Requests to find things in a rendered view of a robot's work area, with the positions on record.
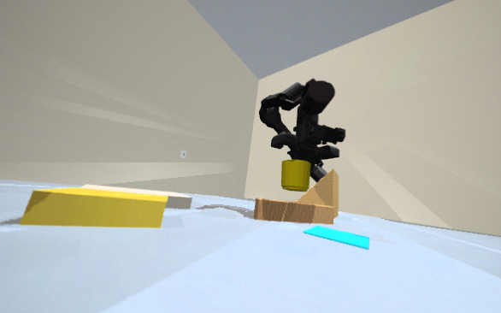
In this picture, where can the brown wooden plank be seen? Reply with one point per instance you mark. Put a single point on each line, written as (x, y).
(276, 210)

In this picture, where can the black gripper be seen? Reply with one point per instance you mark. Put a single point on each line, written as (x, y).
(300, 145)

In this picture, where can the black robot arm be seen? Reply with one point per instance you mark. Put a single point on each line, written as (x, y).
(313, 98)

